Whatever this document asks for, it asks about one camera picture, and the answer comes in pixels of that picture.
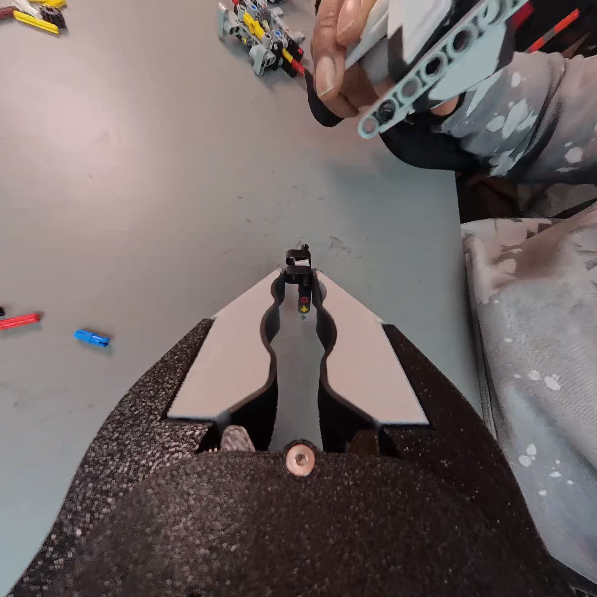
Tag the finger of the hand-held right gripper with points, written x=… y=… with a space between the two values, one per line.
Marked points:
x=480 y=56
x=419 y=18

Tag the blue connector pin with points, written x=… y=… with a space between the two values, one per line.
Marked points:
x=91 y=337

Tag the orange and grey striped bar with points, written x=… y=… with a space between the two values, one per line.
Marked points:
x=555 y=29

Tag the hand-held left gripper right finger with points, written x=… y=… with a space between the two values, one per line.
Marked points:
x=373 y=373

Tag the dark toy gear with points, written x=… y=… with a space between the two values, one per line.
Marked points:
x=52 y=16

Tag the red connector pin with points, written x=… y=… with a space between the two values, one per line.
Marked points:
x=18 y=321

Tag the person's torso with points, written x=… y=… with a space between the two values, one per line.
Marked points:
x=536 y=373

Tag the red chair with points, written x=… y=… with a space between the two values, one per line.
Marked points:
x=522 y=14

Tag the white toy connector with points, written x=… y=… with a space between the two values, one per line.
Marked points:
x=18 y=4

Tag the grey toy beam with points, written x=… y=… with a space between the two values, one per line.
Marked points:
x=447 y=55

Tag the toy beam assembly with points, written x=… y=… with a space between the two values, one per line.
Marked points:
x=298 y=273

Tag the person's right hand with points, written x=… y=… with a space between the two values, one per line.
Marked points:
x=336 y=88

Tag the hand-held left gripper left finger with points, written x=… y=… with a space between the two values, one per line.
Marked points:
x=224 y=368

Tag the partly built toy car chassis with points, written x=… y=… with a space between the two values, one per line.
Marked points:
x=261 y=32

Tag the brown toy axle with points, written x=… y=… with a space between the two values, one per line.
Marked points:
x=4 y=13

